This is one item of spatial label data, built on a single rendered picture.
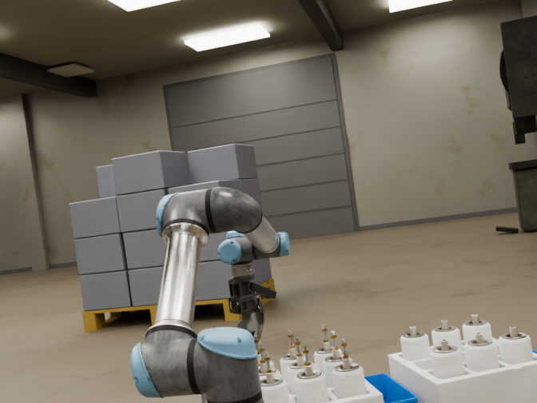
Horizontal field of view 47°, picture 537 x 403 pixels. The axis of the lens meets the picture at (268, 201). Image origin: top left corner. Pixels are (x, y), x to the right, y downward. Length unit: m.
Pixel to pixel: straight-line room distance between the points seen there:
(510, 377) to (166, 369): 1.14
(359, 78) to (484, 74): 1.99
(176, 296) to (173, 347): 0.14
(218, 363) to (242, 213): 0.43
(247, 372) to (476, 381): 0.92
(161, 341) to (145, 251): 3.16
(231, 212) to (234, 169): 3.07
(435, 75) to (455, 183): 1.79
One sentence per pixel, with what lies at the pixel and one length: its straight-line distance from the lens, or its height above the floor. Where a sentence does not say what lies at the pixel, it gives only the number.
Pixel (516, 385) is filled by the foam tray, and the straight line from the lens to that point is 2.11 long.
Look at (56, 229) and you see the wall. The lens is 12.56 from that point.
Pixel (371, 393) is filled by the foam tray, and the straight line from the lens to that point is 1.95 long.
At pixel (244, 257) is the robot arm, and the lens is 1.94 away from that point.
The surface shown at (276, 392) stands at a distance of 1.89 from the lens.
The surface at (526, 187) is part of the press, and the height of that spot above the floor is 0.50.
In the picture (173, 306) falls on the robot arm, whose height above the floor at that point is 0.58.
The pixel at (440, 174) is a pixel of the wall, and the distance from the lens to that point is 10.61.
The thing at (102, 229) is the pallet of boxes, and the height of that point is 0.72.
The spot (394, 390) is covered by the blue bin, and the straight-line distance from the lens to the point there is 2.26.
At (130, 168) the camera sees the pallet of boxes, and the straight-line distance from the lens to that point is 4.52.
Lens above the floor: 0.80
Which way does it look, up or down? level
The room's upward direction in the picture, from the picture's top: 8 degrees counter-clockwise
